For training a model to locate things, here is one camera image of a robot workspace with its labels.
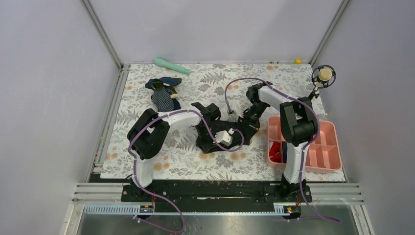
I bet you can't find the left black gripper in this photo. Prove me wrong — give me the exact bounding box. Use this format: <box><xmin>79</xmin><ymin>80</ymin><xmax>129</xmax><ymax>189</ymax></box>
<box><xmin>195</xmin><ymin>124</ymin><xmax>220</xmax><ymax>153</ymax></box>

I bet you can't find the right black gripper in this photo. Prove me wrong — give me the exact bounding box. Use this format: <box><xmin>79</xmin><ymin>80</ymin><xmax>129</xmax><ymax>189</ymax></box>
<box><xmin>238</xmin><ymin>101</ymin><xmax>269</xmax><ymax>141</ymax></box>

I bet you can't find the black striped underwear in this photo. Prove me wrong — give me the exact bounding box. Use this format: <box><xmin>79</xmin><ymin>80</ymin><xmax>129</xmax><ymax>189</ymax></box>
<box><xmin>195</xmin><ymin>119</ymin><xmax>260</xmax><ymax>154</ymax></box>

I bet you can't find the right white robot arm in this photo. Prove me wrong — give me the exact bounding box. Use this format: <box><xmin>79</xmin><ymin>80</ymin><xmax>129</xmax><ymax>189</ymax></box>
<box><xmin>238</xmin><ymin>82</ymin><xmax>319</xmax><ymax>202</ymax></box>

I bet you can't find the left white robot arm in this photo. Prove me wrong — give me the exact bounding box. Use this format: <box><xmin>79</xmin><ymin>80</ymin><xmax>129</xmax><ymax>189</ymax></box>
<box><xmin>127</xmin><ymin>102</ymin><xmax>244</xmax><ymax>201</ymax></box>

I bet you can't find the navy rolled underwear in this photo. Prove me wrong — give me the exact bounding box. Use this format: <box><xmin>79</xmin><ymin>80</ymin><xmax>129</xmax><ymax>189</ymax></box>
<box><xmin>281</xmin><ymin>141</ymin><xmax>288</xmax><ymax>164</ymax></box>

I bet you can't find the red rolled underwear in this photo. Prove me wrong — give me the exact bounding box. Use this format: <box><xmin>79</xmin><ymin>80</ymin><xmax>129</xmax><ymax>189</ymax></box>
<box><xmin>269</xmin><ymin>141</ymin><xmax>282</xmax><ymax>163</ymax></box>

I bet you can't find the blue striped underwear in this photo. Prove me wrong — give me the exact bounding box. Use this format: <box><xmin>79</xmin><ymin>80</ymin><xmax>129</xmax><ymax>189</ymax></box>
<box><xmin>145</xmin><ymin>77</ymin><xmax>182</xmax><ymax>113</ymax></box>

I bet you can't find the floral patterned table mat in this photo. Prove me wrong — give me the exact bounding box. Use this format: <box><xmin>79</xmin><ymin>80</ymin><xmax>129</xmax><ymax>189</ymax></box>
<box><xmin>100</xmin><ymin>64</ymin><xmax>313</xmax><ymax>181</ymax></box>

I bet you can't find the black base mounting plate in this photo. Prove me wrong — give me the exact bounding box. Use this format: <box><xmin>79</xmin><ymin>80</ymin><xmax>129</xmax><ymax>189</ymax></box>
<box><xmin>121</xmin><ymin>180</ymin><xmax>312</xmax><ymax>208</ymax></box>

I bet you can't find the pink compartment organizer tray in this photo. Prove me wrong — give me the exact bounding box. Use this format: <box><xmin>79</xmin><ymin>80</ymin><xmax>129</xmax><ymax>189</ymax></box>
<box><xmin>265</xmin><ymin>116</ymin><xmax>342</xmax><ymax>173</ymax></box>

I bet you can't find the black microphone with stand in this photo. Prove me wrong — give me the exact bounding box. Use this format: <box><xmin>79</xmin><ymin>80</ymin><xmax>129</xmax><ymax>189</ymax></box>
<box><xmin>308</xmin><ymin>65</ymin><xmax>337</xmax><ymax>100</ymax></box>

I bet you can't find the mint green handheld tool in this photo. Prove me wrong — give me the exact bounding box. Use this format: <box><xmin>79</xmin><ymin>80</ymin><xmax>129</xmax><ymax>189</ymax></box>
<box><xmin>154</xmin><ymin>57</ymin><xmax>191</xmax><ymax>75</ymax></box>

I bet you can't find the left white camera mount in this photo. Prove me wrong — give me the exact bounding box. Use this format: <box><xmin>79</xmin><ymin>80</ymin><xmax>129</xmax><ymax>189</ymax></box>
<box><xmin>215</xmin><ymin>128</ymin><xmax>234</xmax><ymax>146</ymax></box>

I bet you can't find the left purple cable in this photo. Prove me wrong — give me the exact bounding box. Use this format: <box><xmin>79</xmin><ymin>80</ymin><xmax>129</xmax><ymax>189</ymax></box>
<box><xmin>128</xmin><ymin>109</ymin><xmax>245</xmax><ymax>234</ymax></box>

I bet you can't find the grey slotted cable duct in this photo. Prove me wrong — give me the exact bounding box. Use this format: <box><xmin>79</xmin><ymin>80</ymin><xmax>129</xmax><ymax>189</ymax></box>
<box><xmin>84</xmin><ymin>202</ymin><xmax>290</xmax><ymax>216</ymax></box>

